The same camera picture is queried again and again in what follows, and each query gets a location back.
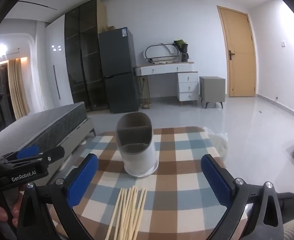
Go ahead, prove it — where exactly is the grey white utensil holder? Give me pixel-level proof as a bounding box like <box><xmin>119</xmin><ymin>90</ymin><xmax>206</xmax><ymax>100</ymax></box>
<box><xmin>116</xmin><ymin>112</ymin><xmax>159</xmax><ymax>178</ymax></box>

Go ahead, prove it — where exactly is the dark grey fridge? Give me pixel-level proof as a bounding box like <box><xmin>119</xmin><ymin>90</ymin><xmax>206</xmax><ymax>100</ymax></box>
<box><xmin>98</xmin><ymin>27</ymin><xmax>140</xmax><ymax>114</ymax></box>

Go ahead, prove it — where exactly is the white vanity desk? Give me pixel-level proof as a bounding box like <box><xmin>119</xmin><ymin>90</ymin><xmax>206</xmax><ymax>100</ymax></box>
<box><xmin>133</xmin><ymin>62</ymin><xmax>200</xmax><ymax>107</ymax></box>

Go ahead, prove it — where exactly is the checkered tablecloth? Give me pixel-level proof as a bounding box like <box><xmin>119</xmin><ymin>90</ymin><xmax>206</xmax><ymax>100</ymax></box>
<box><xmin>47</xmin><ymin>126</ymin><xmax>237</xmax><ymax>240</ymax></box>

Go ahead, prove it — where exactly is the beige curtain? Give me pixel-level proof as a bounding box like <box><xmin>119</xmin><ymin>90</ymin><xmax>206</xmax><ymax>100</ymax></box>
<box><xmin>7</xmin><ymin>57</ymin><xmax>31</xmax><ymax>120</ymax></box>

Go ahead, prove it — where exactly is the clear bubble wrap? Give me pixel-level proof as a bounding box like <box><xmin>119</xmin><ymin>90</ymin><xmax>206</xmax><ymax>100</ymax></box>
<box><xmin>203</xmin><ymin>127</ymin><xmax>229</xmax><ymax>159</ymax></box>

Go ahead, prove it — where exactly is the dark glass cabinet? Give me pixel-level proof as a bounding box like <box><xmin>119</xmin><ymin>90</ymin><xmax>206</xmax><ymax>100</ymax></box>
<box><xmin>64</xmin><ymin>0</ymin><xmax>110</xmax><ymax>112</ymax></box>

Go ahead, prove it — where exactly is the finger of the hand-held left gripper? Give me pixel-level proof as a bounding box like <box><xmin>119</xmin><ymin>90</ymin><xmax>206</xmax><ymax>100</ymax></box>
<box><xmin>1</xmin><ymin>146</ymin><xmax>65</xmax><ymax>167</ymax></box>
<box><xmin>0</xmin><ymin>145</ymin><xmax>40</xmax><ymax>162</ymax></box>

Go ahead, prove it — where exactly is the oval vanity mirror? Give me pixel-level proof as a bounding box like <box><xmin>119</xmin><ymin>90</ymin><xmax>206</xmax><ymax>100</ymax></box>
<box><xmin>143</xmin><ymin>43</ymin><xmax>182</xmax><ymax>64</ymax></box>

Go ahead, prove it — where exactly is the dark grey quilted mattress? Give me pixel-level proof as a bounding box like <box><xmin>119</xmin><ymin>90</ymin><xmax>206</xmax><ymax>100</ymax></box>
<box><xmin>0</xmin><ymin>102</ymin><xmax>88</xmax><ymax>155</ymax></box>

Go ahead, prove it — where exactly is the wooden door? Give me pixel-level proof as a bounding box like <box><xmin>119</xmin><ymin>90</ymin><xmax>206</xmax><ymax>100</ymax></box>
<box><xmin>216</xmin><ymin>5</ymin><xmax>257</xmax><ymax>97</ymax></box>

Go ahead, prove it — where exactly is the gold metal stool frame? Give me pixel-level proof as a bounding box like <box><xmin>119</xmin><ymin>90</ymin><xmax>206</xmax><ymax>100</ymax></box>
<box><xmin>138</xmin><ymin>75</ymin><xmax>151</xmax><ymax>109</ymax></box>

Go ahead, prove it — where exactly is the bundle of wooden chopsticks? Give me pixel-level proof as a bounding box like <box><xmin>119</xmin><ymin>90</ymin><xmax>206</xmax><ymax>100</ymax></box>
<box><xmin>104</xmin><ymin>186</ymin><xmax>148</xmax><ymax>240</ymax></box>

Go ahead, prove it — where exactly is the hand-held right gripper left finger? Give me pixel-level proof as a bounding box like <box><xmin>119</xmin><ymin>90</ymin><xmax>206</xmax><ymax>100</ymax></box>
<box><xmin>16</xmin><ymin>153</ymin><xmax>99</xmax><ymax>240</ymax></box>

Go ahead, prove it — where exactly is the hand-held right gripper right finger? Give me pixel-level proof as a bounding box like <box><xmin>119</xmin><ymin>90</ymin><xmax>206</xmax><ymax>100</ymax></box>
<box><xmin>201</xmin><ymin>154</ymin><xmax>285</xmax><ymax>240</ymax></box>

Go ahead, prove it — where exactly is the grey nightstand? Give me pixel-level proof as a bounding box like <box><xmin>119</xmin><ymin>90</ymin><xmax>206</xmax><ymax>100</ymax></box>
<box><xmin>199</xmin><ymin>76</ymin><xmax>226</xmax><ymax>109</ymax></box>

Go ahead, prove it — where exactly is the white wardrobe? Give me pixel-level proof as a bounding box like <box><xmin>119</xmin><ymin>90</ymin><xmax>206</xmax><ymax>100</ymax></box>
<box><xmin>45</xmin><ymin>14</ymin><xmax>75</xmax><ymax>108</ymax></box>

